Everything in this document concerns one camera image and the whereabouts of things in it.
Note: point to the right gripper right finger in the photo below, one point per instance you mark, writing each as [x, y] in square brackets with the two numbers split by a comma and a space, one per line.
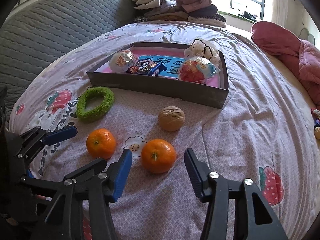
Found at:
[254, 217]

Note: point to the red surprise egg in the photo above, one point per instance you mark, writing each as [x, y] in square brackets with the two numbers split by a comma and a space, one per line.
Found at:
[197, 70]

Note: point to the beige plush toy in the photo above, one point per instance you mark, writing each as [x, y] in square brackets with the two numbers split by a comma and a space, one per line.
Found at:
[203, 48]

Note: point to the pink strawberry bed sheet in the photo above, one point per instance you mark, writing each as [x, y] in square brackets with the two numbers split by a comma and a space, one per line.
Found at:
[264, 132]

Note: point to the small toys at bed edge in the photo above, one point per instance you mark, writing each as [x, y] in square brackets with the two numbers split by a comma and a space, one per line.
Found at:
[316, 115]

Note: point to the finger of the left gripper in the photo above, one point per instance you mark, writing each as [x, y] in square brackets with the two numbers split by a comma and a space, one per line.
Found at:
[34, 140]
[87, 171]

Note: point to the walnut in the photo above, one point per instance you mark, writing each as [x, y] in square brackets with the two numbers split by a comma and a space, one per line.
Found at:
[171, 118]

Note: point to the red quilted duvet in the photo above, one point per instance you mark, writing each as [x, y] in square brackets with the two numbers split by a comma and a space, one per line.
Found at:
[299, 56]

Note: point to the blue snack packet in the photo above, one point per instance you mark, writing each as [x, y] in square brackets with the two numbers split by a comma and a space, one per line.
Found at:
[147, 68]

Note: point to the white chair back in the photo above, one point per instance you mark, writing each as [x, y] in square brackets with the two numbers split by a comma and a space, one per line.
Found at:
[306, 35]

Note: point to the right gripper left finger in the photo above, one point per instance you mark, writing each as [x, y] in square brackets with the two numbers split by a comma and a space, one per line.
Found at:
[63, 217]

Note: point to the orange mandarin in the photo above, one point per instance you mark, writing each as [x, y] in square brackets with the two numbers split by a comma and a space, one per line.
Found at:
[158, 156]
[101, 144]

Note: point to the pink blue picture book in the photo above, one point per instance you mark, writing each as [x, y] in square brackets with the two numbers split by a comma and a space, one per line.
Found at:
[171, 57]

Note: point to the pile of folded clothes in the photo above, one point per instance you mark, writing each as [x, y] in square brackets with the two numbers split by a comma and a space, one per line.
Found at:
[194, 11]

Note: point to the grey quilted headboard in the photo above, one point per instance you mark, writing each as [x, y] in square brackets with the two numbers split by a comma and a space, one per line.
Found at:
[42, 32]

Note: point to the dark shallow cardboard box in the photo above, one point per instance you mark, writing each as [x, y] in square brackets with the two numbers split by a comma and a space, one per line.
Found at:
[213, 93]

